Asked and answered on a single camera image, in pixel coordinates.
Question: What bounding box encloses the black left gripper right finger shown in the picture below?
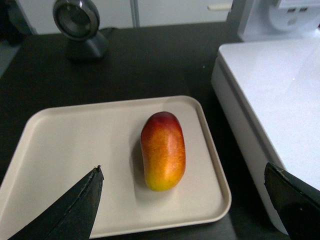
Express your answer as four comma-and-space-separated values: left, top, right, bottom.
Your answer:
264, 162, 320, 240

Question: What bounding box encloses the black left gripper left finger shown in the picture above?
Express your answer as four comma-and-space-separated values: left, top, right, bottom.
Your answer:
10, 166, 104, 240

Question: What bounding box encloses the dark red yellow mango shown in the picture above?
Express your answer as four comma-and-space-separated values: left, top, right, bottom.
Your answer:
140, 111, 186, 192

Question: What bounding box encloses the white checkout scale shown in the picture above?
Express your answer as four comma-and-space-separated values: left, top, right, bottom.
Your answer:
211, 38, 320, 233

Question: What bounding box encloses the beige plastic tray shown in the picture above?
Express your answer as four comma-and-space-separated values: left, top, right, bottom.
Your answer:
0, 95, 232, 240

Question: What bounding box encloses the white POS terminal stand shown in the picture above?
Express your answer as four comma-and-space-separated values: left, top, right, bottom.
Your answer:
237, 0, 320, 42

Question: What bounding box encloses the grey barcode scanner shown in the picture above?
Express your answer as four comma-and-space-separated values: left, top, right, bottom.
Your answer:
52, 0, 109, 62

